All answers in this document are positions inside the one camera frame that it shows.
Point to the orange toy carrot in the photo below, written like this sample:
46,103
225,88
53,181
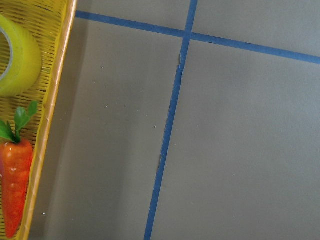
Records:
16,156

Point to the yellow tape roll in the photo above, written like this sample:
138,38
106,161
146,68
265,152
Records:
20,58

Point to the yellow plastic basket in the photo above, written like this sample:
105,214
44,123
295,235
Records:
50,22

